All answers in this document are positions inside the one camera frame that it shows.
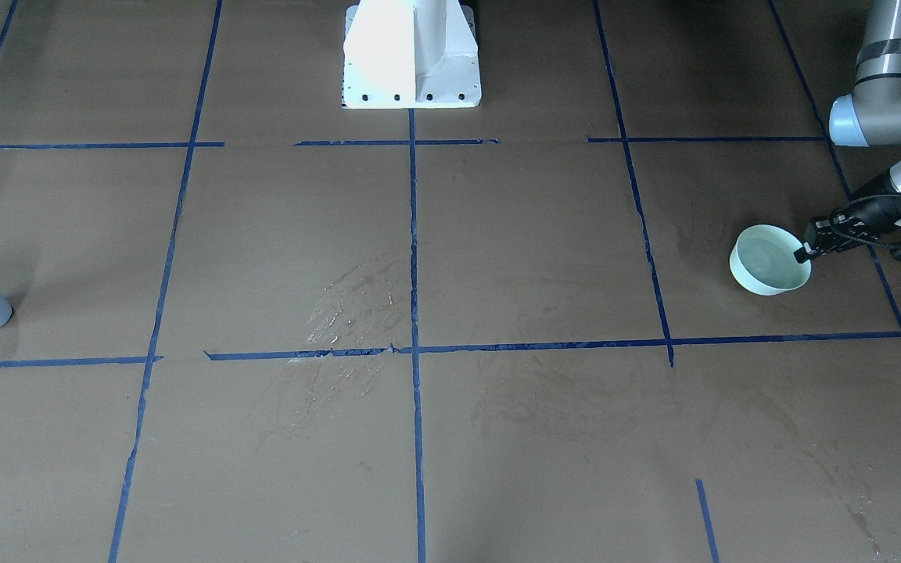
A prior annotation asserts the mint green bowl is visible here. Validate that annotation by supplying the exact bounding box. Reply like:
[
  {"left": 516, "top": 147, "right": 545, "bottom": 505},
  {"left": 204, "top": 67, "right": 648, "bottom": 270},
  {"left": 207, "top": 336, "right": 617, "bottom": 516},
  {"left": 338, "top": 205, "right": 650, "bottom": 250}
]
[{"left": 728, "top": 224, "right": 812, "bottom": 296}]

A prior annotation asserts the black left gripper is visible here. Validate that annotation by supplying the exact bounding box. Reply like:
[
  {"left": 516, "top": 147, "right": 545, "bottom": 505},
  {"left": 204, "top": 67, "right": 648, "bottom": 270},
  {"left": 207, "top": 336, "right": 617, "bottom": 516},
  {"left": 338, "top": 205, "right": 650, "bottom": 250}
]
[{"left": 793, "top": 174, "right": 901, "bottom": 264}]

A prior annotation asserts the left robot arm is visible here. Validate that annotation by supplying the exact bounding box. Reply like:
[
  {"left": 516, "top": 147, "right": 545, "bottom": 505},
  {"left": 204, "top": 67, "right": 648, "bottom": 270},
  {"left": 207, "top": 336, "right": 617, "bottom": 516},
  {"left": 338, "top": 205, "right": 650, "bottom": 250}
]
[{"left": 794, "top": 1, "right": 901, "bottom": 264}]

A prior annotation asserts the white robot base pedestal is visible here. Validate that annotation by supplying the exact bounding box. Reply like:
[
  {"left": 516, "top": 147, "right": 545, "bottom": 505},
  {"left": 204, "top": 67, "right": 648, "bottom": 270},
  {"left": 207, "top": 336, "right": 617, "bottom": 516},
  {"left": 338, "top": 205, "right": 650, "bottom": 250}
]
[{"left": 341, "top": 1, "right": 483, "bottom": 109}]

